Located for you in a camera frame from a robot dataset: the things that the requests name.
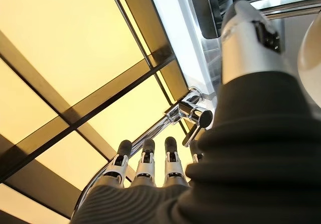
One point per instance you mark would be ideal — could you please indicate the black sink dish rack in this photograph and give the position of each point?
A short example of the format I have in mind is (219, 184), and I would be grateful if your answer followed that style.
(208, 13)

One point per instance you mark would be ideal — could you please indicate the stainless steel sink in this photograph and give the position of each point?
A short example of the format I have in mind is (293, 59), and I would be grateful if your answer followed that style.
(210, 58)

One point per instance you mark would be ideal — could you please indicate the cream round plate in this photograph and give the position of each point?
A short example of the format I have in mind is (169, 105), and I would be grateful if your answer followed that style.
(311, 58)

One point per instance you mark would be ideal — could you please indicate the yellow dark framed window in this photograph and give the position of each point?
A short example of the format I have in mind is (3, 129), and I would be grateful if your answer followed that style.
(62, 33)

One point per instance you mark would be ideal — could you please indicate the chrome kitchen faucet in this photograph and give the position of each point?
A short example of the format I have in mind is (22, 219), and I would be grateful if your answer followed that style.
(185, 108)

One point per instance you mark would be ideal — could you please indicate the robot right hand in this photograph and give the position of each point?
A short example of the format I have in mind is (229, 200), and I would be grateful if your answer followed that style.
(238, 158)

